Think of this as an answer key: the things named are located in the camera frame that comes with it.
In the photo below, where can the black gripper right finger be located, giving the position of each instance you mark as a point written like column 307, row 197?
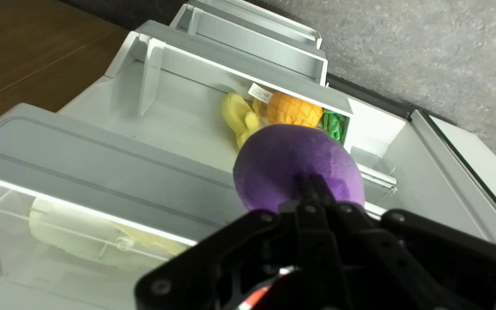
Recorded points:
column 431, row 264

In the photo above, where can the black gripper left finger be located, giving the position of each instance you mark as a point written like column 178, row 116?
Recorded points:
column 231, row 264

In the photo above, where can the purple plush ball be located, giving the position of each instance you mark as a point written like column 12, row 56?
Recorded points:
column 293, row 161

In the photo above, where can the white fridge door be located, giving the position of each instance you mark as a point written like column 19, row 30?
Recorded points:
column 185, row 114

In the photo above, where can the deep white door bin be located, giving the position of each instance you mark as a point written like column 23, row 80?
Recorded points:
column 86, row 156

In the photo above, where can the white door bin with divider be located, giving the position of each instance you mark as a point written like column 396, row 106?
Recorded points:
column 241, row 63

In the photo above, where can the yellow banana plush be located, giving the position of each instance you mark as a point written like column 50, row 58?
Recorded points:
column 240, row 118

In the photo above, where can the orange plush fruit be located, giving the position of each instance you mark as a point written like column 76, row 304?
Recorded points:
column 293, row 111

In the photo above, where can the green plush vegetable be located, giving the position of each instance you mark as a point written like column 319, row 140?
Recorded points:
column 334, row 127

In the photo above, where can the brown wooden cabinet panel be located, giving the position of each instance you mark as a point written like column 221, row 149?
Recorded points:
column 30, row 52

